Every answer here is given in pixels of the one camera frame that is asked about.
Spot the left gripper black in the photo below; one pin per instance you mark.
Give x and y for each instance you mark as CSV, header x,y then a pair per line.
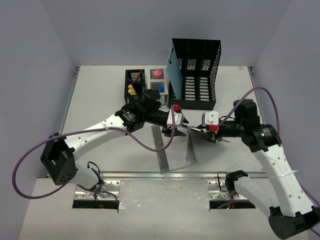
x,y
171,128

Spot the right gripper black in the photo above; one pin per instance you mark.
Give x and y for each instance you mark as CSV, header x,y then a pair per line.
x,y
213,136

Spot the spiral notebook grey white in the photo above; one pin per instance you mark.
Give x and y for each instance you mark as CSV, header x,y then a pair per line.
x,y
179,155

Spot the blue cap black highlighter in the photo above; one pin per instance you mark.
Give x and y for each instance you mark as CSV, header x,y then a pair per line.
x,y
161,89

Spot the yellow highlighter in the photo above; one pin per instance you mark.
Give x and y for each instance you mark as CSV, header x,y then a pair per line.
x,y
132,92

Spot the pink glue bottle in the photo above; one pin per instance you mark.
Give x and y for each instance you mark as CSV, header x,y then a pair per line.
x,y
158,74

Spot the blue clipboard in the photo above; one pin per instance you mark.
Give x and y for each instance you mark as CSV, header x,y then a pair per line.
x,y
174,72

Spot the orange highlighter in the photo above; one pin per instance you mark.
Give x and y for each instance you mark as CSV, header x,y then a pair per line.
x,y
130,86

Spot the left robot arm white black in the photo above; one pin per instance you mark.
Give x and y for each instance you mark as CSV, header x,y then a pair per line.
x,y
62,151

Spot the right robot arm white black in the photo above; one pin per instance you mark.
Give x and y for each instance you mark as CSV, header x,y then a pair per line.
x,y
289,211

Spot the white pen holder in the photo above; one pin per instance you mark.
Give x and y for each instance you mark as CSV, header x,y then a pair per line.
x,y
155,83

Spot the black pen holder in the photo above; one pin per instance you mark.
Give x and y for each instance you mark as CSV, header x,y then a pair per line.
x,y
139,86

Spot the black magazine file rack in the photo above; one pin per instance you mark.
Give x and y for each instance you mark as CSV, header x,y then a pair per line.
x,y
198,62

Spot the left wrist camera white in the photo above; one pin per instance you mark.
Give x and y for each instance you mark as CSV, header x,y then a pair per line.
x,y
175,117

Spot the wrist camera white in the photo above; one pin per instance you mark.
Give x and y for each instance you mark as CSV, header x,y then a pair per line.
x,y
210,120
175,117

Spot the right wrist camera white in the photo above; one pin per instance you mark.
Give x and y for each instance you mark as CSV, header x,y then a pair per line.
x,y
210,120

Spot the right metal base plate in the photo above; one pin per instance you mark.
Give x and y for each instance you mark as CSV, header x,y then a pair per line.
x,y
217,190

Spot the metal base plate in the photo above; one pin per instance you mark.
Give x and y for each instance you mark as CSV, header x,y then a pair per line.
x,y
106,192
217,190

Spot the aluminium rail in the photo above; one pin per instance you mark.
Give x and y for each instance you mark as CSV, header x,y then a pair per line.
x,y
153,175

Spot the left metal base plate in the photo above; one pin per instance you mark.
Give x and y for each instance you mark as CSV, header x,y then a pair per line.
x,y
106,192

